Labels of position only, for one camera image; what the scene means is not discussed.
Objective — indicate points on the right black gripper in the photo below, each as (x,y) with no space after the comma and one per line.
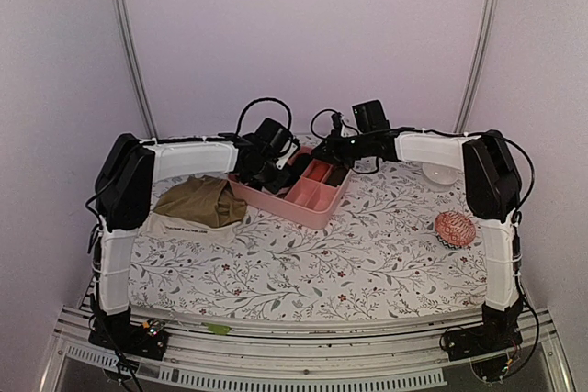
(331,152)

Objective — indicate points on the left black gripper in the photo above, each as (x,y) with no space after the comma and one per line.
(278,185)

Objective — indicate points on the pink divided storage box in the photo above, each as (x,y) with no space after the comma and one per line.
(308,203)

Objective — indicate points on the khaki underwear cream waistband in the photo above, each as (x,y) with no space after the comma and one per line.
(201,209)

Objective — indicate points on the black underwear white trim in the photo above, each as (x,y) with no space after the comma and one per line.
(300,164)

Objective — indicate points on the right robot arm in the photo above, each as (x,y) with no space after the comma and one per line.
(493,187)

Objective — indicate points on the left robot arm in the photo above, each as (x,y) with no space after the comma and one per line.
(123,196)

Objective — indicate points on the red rolled underwear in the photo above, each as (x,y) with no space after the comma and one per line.
(317,171)

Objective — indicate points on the olive rolled underwear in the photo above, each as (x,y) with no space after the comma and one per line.
(336,176)

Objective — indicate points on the floral table mat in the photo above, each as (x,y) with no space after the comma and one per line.
(375,259)

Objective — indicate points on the white bowl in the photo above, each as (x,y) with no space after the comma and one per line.
(439,175)

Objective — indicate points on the red patterned bowl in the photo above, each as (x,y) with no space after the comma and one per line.
(454,230)

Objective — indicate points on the green tape scrap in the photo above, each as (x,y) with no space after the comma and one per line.
(218,329)

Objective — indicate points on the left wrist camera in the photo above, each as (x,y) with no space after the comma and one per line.
(283,158)

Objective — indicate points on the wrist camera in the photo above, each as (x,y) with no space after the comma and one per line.
(283,158)
(338,130)

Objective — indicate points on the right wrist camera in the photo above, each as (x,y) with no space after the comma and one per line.
(338,130)

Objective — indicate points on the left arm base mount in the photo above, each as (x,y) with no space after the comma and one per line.
(117,333)

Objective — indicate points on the aluminium front rail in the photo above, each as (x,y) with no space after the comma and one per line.
(377,355)

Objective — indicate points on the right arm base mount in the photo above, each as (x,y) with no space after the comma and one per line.
(497,332)

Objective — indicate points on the right aluminium frame post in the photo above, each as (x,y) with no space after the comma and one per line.
(488,12)

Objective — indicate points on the aluminium frame post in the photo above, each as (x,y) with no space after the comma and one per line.
(488,12)
(132,60)

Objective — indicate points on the left aluminium frame post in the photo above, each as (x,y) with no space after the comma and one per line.
(132,60)

